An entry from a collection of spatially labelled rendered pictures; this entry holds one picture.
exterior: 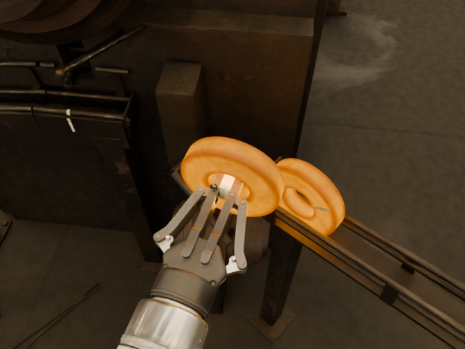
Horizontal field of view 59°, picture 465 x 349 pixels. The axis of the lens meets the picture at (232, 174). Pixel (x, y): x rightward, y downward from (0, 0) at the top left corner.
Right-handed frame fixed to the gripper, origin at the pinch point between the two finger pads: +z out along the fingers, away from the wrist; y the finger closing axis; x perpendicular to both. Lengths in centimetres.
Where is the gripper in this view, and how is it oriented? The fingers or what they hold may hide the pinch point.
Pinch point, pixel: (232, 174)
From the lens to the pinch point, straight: 58.8
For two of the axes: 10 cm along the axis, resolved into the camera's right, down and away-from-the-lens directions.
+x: -0.1, -5.5, -8.3
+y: 9.5, 2.6, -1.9
